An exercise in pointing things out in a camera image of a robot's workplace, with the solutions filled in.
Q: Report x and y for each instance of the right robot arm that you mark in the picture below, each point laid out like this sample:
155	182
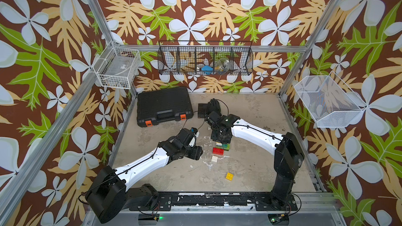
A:
288	155

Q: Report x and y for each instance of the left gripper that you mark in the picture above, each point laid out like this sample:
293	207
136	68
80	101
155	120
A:
196	152

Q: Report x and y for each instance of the black plastic tool case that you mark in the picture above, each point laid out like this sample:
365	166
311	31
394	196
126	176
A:
165	105

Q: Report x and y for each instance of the white mesh basket right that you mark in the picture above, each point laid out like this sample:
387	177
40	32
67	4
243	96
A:
329	100

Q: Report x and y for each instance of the black and green glove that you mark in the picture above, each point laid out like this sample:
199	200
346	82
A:
213	106

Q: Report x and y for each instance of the small black box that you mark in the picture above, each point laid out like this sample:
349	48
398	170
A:
202	111

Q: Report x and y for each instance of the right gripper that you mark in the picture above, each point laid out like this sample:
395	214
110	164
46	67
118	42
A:
212	137

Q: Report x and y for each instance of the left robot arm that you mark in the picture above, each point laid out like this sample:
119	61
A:
113	189

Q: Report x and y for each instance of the red 2x4 lego brick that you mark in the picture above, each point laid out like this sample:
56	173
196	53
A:
218	151

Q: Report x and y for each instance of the white wire basket left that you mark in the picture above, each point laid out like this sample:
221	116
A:
117	67

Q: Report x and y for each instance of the black wire basket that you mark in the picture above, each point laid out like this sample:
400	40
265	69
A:
188	57

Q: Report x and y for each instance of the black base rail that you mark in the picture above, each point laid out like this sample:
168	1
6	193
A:
260	201

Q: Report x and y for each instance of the blue object in basket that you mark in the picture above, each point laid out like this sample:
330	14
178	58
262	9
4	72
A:
207	70

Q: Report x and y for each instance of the white lego brick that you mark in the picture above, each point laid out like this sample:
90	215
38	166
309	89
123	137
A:
214	159

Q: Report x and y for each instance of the dark green 2x4 lego brick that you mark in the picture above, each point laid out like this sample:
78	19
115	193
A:
225	147

